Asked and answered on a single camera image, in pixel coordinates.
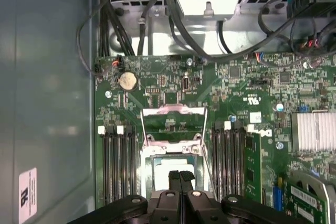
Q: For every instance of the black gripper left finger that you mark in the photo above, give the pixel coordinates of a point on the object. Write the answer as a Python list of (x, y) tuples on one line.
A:
[(165, 208)]

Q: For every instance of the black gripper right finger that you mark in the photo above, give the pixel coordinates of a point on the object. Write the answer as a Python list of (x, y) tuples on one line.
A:
[(199, 208)]

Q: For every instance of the silver square CPU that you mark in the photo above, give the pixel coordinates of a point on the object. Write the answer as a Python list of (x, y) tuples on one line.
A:
[(163, 176)]

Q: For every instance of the thin metal locking lever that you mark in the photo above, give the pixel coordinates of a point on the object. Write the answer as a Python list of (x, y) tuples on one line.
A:
[(210, 175)]

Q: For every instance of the metal socket cover frame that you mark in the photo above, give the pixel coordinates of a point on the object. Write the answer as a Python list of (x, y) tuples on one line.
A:
[(173, 109)]

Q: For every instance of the CPU socket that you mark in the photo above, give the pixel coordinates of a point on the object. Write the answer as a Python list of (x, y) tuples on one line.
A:
[(147, 176)]

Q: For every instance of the black RAM slot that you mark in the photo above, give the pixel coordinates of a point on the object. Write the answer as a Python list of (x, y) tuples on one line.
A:
[(237, 161), (122, 166), (226, 161), (131, 166), (113, 166), (105, 166), (215, 161)]

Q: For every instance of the green RAM stick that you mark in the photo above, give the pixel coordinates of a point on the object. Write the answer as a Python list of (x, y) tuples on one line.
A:
[(253, 166)]

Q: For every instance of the small graphics card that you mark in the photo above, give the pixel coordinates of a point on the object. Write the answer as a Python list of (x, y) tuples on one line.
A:
[(302, 200)]

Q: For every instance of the green motherboard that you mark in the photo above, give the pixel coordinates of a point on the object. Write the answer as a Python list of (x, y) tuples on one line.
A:
[(223, 95)]

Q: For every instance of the round coin cell battery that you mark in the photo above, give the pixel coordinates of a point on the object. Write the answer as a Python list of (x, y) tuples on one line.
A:
[(127, 81)]

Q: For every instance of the silver finned heatsink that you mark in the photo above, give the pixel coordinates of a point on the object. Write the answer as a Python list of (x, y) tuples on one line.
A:
[(315, 132)]

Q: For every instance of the white label sticker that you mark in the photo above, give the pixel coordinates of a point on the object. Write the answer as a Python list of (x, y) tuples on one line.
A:
[(27, 195)]

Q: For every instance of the black grey PC case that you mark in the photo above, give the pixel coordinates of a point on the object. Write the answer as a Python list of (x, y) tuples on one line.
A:
[(52, 77)]

